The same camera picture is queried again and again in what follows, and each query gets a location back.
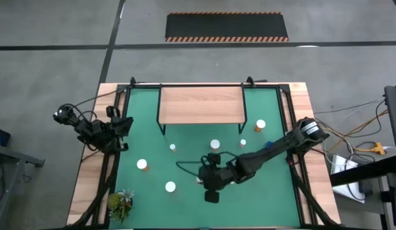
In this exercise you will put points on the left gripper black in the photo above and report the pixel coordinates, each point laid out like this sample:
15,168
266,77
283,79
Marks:
112,111

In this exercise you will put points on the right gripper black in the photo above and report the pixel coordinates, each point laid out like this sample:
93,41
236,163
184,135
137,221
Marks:
221,177

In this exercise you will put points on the large orange pill bottle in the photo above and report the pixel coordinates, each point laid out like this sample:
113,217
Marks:
215,144
141,164
260,123

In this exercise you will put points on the large white-capped pill bottle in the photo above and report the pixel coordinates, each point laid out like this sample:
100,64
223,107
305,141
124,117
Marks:
170,187

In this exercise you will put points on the small yellow pill bottle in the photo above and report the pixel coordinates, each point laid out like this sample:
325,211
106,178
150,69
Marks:
172,147

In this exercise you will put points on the blue pill bottle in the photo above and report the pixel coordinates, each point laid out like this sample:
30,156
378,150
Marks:
269,144

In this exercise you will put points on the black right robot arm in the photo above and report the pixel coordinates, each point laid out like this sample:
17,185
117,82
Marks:
265,151

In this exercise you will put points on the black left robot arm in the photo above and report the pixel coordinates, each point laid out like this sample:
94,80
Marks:
86,127

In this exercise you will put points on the green table mat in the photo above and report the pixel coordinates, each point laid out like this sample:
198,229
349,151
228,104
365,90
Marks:
191,207

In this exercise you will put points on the black table clamp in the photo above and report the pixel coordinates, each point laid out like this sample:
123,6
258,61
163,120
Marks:
132,81
250,80

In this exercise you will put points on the small potted succulent plant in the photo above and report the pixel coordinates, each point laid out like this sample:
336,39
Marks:
119,204

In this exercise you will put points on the grey metal stand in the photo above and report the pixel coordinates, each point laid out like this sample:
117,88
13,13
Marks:
12,156

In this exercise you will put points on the black device blue light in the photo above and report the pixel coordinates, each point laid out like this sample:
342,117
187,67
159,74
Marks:
1,135

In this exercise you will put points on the white paper sheet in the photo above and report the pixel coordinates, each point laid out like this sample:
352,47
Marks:
348,191

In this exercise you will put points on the black side table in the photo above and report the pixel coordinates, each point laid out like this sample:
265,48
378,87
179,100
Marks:
361,174

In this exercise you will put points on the black hazard-striped floor mat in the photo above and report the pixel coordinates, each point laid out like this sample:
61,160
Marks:
226,27

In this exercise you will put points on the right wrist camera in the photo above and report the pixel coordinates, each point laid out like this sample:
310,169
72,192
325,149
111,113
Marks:
204,177

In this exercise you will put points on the black metal table frame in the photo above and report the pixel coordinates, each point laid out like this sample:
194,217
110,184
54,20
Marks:
122,88

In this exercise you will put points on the wooden shelf black frame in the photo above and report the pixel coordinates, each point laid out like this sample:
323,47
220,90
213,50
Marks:
201,105

